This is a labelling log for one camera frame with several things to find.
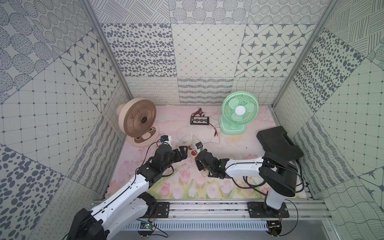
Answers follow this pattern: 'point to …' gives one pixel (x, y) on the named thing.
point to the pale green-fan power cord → (214, 143)
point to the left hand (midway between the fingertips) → (180, 145)
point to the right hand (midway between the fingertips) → (199, 159)
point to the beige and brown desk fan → (137, 120)
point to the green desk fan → (239, 109)
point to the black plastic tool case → (274, 140)
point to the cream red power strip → (193, 152)
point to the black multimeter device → (199, 120)
